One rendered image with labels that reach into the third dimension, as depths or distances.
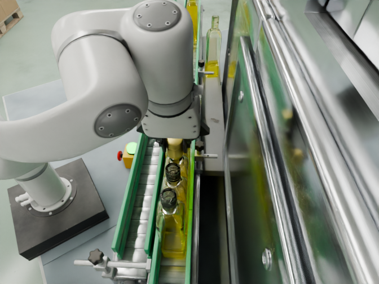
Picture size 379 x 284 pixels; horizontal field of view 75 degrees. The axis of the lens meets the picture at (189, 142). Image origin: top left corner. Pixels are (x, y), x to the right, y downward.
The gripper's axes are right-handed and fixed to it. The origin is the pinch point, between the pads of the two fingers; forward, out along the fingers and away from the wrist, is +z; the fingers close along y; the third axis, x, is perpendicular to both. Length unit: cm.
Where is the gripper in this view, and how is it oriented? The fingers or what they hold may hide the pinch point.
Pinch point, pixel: (174, 142)
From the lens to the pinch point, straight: 50.5
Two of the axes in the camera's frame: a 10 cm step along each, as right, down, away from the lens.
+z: 0.1, 4.6, 8.9
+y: -10.0, -0.4, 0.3
